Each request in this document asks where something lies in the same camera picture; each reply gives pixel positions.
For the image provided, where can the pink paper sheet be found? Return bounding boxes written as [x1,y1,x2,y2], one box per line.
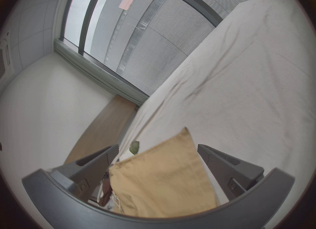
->
[118,0,135,11]

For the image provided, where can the brown garment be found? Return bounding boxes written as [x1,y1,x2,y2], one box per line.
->
[99,173,113,206]

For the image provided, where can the window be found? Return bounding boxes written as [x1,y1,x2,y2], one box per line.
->
[63,0,258,95]

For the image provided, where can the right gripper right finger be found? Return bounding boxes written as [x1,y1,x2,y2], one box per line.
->
[197,144,264,203]

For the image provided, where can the tan shorts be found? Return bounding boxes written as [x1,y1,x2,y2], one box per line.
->
[109,126,220,218]

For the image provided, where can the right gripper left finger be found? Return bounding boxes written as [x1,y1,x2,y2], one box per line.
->
[51,144,119,202]

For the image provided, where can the bed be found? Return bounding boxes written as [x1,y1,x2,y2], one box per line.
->
[64,0,316,214]

